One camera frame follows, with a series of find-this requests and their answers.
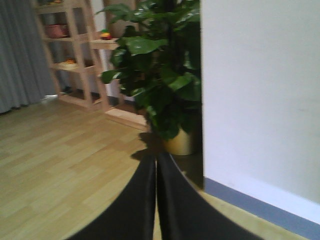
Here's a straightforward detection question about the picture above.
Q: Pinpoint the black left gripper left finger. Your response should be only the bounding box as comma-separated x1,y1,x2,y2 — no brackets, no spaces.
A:
68,155,156,240

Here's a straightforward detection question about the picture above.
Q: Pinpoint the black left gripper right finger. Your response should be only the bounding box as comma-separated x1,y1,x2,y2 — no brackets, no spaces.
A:
157,152,260,240

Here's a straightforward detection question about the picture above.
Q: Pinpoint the yellow plant pot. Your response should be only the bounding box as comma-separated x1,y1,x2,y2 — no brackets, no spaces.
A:
163,128,197,156

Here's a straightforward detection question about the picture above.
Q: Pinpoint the green potted plant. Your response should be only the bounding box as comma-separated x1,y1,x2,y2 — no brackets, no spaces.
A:
101,0,202,140

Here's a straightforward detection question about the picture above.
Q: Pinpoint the grey curtain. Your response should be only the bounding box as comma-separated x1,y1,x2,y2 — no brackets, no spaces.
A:
0,0,56,113

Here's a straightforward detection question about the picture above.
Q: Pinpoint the wooden shelf unit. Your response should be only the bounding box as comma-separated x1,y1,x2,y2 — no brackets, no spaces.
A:
30,0,148,131

